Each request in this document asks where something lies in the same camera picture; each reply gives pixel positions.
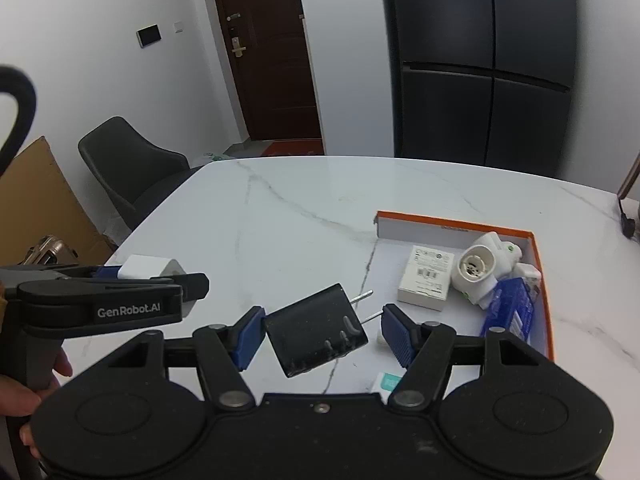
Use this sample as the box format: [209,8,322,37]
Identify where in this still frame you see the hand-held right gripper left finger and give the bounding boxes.
[102,305,266,411]

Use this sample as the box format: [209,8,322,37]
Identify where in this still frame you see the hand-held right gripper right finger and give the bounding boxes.
[381,302,556,411]

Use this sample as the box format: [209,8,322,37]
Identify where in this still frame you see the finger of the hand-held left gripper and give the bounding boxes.
[47,264,125,282]
[150,272,211,307]

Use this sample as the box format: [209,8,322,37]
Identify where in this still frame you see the white charger cube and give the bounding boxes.
[117,255,193,320]

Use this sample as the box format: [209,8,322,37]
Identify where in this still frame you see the teal bandage box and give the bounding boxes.
[372,372,403,403]

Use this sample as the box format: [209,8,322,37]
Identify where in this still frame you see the black power adapter plug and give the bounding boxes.
[262,282,386,378]

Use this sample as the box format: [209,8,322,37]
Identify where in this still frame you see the small white box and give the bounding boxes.
[397,245,455,312]

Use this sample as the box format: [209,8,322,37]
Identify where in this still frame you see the orange-edged cardboard box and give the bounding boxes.
[375,210,556,363]

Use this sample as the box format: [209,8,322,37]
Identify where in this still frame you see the person's left hand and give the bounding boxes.
[0,347,73,461]

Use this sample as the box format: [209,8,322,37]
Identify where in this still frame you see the gold metallic object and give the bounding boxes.
[20,234,78,265]

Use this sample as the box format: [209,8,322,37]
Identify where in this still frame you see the brown cardboard sheet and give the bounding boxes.
[0,136,118,266]

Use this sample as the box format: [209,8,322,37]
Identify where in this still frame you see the white lamp socket adapter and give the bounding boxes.
[450,231,526,311]

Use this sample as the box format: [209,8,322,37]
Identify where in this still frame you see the black chair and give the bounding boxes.
[77,116,203,231]

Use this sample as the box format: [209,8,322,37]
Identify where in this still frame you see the blue packet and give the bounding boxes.
[480,277,538,341]

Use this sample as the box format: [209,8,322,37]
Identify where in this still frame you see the white plug adapter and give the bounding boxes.
[512,262,543,303]

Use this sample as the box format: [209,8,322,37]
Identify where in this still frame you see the red doormat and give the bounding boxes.
[262,140,323,157]

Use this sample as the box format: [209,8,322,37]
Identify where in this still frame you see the black refrigerator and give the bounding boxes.
[377,0,581,178]

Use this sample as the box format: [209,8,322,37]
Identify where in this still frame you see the brown wooden door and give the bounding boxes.
[207,0,326,143]

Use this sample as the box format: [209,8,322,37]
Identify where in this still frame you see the brass door lock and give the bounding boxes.
[225,10,247,57]

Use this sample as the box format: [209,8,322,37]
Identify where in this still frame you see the brown slanted pole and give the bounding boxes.
[617,152,640,200]

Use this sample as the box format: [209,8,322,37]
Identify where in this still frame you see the black cable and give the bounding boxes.
[0,65,38,176]

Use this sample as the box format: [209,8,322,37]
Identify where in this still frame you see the black wall panel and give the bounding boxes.
[136,23,163,48]

